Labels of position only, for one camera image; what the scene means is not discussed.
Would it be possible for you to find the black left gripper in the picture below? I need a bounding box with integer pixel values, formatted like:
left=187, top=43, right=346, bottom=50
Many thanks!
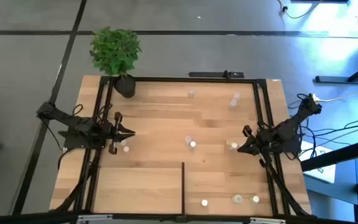
left=103, top=111, right=136, bottom=156

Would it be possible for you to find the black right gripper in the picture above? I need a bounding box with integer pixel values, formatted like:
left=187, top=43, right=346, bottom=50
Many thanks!
left=238, top=124, right=272, bottom=169

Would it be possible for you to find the wooden shelf board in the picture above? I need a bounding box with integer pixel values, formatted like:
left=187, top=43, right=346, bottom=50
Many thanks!
left=92, top=167, right=273, bottom=216

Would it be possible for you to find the black plant pot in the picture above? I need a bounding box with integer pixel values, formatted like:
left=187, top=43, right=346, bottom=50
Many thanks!
left=113, top=73, right=136, bottom=99

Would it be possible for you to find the white box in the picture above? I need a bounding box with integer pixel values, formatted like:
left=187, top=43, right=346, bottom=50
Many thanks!
left=299, top=139, right=337, bottom=184

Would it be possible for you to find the black bar device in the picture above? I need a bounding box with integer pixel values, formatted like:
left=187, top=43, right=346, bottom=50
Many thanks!
left=188, top=70, right=245, bottom=79

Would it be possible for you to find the green artificial plant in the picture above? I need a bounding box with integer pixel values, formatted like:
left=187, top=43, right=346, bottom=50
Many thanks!
left=88, top=26, right=143, bottom=77

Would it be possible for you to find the black desk crossbeam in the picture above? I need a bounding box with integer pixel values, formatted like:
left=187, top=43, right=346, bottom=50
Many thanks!
left=301, top=136, right=358, bottom=172

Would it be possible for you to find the black desk foot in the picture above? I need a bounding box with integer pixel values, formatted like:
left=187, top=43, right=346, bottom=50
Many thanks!
left=314, top=58, right=358, bottom=85

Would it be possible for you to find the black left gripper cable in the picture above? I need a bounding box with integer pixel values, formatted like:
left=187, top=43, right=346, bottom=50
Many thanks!
left=72, top=104, right=84, bottom=118

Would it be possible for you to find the silver metal bracket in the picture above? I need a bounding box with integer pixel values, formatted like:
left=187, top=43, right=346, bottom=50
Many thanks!
left=249, top=217, right=287, bottom=224
left=75, top=214, right=114, bottom=224

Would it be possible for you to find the black shelf divider frame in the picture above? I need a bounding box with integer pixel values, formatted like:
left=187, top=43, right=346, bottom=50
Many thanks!
left=180, top=161, right=186, bottom=216

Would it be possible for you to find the black aluminium table frame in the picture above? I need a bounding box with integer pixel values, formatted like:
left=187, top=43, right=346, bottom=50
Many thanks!
left=0, top=75, right=358, bottom=224

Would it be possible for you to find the black floor cable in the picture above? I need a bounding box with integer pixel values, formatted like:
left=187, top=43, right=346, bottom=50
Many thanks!
left=302, top=121, right=358, bottom=136

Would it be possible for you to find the white power cable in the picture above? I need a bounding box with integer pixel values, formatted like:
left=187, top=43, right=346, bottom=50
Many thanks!
left=318, top=88, right=358, bottom=103

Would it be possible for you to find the grey floor cable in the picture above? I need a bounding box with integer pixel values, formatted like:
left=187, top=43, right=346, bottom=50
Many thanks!
left=321, top=127, right=358, bottom=146

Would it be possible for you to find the beige cable with black plug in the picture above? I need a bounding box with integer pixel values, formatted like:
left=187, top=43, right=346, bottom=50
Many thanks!
left=277, top=0, right=323, bottom=19

